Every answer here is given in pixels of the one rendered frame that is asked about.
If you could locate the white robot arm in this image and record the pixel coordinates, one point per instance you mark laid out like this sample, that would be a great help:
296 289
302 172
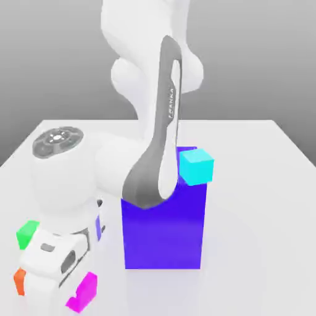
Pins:
145 74

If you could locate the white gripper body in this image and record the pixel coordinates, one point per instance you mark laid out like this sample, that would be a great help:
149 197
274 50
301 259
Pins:
45 296

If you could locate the small cyan cube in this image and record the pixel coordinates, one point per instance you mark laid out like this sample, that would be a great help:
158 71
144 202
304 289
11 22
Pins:
196 169

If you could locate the small magenta cube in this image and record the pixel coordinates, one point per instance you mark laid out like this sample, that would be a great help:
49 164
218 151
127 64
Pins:
85 293

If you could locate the small orange cube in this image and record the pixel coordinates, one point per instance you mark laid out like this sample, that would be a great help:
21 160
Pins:
19 281

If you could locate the large blue box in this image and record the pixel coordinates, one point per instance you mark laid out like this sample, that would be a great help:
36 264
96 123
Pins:
163 234

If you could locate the small green cube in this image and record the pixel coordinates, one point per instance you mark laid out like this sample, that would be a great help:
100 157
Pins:
24 233

